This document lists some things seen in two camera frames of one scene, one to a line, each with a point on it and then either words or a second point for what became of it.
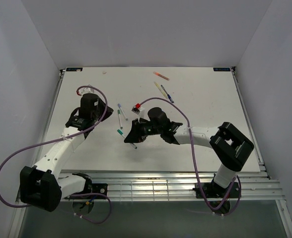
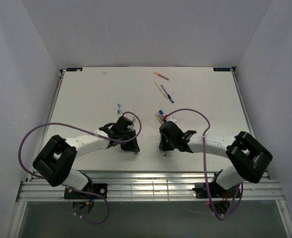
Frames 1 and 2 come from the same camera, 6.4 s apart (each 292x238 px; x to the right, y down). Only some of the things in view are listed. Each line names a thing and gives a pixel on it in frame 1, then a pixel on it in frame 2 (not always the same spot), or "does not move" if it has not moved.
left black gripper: x=109 y=112 to x=132 y=146
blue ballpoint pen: x=170 y=97 does not move
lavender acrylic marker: x=119 y=105 does not move
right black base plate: x=212 y=191 does not move
